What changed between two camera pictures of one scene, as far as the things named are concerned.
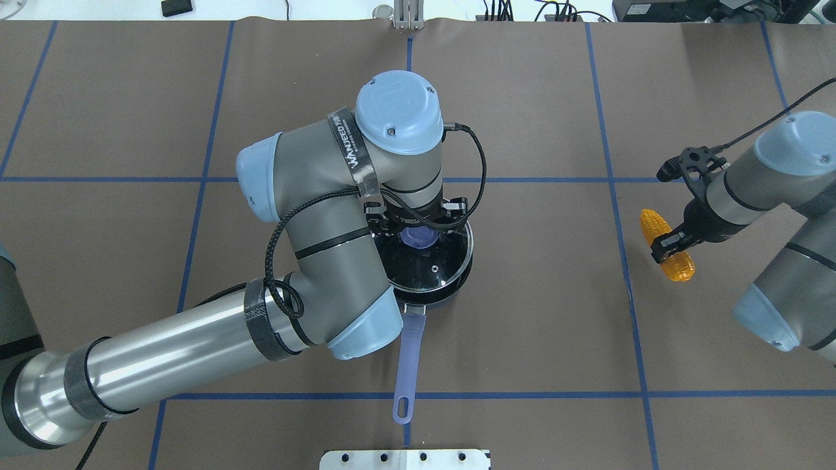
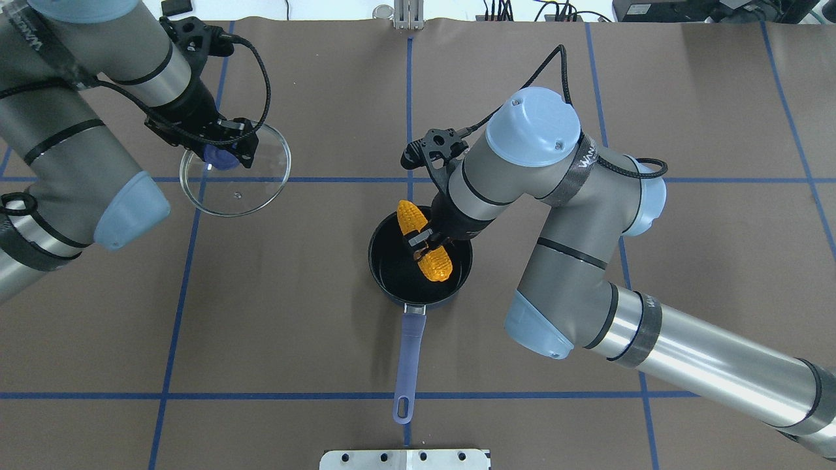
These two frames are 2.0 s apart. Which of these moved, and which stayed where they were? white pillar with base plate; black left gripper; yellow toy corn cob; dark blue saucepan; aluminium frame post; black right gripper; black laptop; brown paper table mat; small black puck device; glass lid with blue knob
Moved: glass lid with blue knob; black left gripper; yellow toy corn cob; black right gripper
Stayed: brown paper table mat; small black puck device; dark blue saucepan; black laptop; white pillar with base plate; aluminium frame post
